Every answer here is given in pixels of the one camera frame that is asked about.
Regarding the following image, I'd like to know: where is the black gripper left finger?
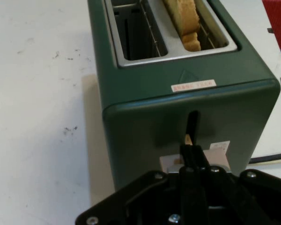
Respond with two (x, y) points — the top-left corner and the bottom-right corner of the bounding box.
(75, 144), (203, 225)

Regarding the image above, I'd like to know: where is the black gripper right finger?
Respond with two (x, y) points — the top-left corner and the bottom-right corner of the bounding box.
(191, 144), (281, 225)

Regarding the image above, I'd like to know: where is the dark green two-slot toaster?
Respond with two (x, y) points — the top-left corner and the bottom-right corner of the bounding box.
(87, 0), (281, 195)

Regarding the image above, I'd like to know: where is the toasted bread slice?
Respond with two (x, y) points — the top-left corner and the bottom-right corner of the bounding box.
(163, 0), (202, 52)

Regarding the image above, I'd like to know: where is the red patterned cloth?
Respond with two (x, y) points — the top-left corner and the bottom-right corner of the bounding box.
(263, 0), (281, 51)

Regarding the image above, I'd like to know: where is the black toaster power cord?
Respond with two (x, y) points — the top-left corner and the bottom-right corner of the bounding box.
(250, 151), (281, 165)

